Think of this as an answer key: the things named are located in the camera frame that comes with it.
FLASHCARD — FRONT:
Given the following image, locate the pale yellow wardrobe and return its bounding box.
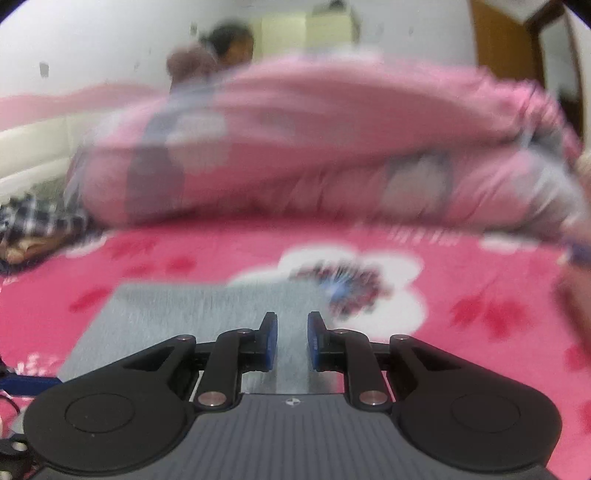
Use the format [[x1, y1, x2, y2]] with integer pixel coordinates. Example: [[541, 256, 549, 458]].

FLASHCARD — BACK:
[[260, 1, 364, 50]]

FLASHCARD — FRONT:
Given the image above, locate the pile of unfolded clothes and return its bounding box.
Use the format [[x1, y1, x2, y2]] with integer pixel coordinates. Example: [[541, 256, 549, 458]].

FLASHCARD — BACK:
[[0, 182, 105, 278]]

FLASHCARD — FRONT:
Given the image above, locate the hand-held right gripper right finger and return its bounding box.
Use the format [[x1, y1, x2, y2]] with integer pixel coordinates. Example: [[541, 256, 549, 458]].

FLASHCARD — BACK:
[[307, 311, 463, 412]]

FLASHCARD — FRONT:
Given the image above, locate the pink grey patterned quilt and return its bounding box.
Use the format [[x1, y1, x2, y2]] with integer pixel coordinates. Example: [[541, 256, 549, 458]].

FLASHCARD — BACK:
[[64, 50, 588, 241]]

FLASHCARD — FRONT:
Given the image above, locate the cream bed headboard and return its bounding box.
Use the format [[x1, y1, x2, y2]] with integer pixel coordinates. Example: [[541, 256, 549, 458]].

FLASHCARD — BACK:
[[0, 112, 94, 195]]

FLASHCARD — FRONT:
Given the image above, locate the grey drawstring garment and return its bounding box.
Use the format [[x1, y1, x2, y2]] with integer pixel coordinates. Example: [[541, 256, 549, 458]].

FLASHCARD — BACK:
[[59, 281, 345, 398]]

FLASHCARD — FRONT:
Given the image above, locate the brown wooden door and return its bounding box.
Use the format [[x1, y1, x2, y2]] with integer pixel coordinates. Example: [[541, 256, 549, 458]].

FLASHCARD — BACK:
[[470, 0, 542, 88]]

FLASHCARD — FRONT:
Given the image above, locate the pink floral bed sheet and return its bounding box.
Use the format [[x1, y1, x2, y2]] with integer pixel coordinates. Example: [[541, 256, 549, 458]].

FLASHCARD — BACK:
[[0, 216, 591, 480]]

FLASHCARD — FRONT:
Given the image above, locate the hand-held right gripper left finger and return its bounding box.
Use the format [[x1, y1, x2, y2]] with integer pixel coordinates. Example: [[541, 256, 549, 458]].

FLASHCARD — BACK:
[[121, 311, 279, 411]]

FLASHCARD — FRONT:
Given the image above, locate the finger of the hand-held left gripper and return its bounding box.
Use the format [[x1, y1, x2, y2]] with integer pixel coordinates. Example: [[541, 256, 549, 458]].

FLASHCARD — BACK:
[[0, 373, 62, 397]]

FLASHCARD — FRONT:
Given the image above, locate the black white plaid shirt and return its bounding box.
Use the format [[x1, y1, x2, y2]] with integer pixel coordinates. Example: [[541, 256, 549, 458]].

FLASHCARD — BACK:
[[0, 193, 89, 244]]

